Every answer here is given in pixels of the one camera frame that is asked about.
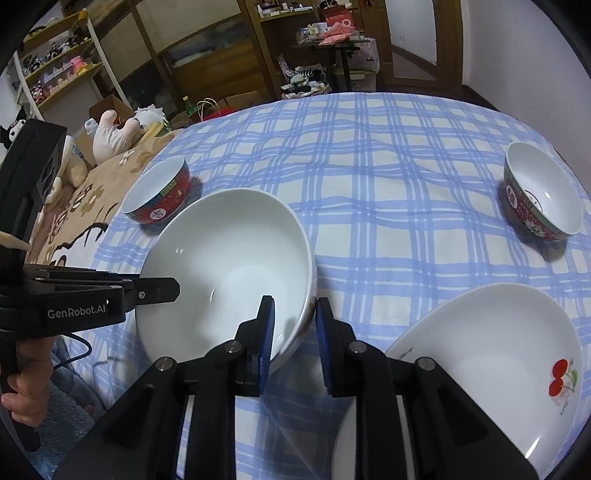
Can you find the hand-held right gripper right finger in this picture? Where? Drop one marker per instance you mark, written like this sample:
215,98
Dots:
324,350

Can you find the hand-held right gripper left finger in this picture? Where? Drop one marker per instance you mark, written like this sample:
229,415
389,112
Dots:
267,350

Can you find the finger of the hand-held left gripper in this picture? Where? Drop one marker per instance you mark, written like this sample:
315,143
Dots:
157,290

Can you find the large white bowl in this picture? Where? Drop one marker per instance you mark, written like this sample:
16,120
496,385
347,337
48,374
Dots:
221,249

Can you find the red patterned bowl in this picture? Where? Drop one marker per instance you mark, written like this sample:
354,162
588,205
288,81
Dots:
540,184
152,189

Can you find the white cherry print plate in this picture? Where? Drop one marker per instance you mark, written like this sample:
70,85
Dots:
485,332

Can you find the person's left hand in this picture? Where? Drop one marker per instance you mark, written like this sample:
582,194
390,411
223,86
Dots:
27,406

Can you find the thin wooden stick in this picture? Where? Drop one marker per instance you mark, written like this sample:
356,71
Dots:
14,241

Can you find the brown cartoon printed blanket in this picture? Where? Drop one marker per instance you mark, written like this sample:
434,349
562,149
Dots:
78,217

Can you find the blue fleece cloth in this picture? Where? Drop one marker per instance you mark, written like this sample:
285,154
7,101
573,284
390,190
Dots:
69,415

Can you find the cream plush toy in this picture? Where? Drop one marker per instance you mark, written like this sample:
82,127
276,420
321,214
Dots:
71,168

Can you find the white plush toy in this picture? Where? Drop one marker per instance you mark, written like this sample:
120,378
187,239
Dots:
120,134

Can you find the blue plaid cloth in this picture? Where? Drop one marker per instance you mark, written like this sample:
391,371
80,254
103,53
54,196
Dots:
369,184

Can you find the black plush toy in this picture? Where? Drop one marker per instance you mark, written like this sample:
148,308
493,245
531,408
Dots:
14,131

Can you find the cardboard box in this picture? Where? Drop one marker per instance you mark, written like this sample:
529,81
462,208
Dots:
242,101
108,110

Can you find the green bottle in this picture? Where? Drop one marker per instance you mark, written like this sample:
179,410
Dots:
189,106

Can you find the red paper bag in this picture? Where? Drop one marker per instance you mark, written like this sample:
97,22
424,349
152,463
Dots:
219,112

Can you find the white shelf of toys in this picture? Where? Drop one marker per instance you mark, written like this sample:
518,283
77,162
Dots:
55,60

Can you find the wooden cabinet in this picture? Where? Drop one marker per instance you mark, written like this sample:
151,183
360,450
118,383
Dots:
194,50

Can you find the basket of plush toys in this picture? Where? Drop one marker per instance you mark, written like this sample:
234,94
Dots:
304,83

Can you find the small black side table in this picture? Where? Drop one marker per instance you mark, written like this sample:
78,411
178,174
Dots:
341,50

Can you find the wooden door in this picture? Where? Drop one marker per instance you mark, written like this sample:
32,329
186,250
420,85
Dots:
415,41

